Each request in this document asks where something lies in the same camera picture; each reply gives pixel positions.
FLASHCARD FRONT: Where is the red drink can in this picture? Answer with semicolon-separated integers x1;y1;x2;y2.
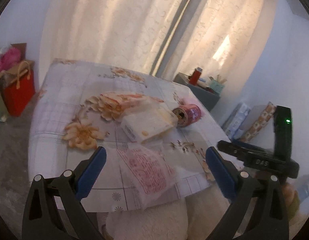
172;104;202;127

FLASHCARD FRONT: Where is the pink mesh sponge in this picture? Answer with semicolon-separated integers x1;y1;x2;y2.
179;97;196;105

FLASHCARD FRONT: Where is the clear plastic bag red print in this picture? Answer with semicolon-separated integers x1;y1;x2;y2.
117;144;177;209

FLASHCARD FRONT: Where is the white yellow medicine box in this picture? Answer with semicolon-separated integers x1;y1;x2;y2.
120;105;178;144

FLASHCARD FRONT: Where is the person's right hand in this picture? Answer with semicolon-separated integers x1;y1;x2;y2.
282;183;300;220

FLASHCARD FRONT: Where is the patterned paper roll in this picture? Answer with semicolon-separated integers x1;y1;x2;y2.
239;102;276;142

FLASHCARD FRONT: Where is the tissue paper pack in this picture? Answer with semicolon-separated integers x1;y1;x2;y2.
222;102;251;140

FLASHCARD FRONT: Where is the grey cabinet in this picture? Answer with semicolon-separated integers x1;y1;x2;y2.
173;73;220;112

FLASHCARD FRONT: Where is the teal chopstick holder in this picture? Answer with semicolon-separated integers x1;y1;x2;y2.
209;74;227;95

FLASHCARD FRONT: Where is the red thermos bottle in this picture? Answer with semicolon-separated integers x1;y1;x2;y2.
189;67;202;86

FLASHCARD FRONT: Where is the floral tablecloth table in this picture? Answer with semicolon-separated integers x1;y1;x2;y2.
28;61;227;212

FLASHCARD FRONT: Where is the red gift bag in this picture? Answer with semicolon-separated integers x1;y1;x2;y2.
2;60;35;116

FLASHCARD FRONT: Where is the cream patterned curtain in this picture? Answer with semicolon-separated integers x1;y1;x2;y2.
38;0;278;94

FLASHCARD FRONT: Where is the pink plush toy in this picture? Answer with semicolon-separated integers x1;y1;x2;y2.
0;45;22;72

